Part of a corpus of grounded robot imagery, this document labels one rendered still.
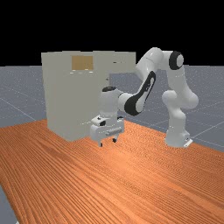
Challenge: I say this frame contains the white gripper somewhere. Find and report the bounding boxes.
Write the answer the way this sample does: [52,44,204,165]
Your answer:
[89,115,125,148]

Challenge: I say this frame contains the pale cabinet drawer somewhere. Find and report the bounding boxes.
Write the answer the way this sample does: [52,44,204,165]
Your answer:
[93,51,137,75]

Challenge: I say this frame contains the pale cabinet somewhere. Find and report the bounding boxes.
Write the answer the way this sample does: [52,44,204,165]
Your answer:
[41,52,111,143]

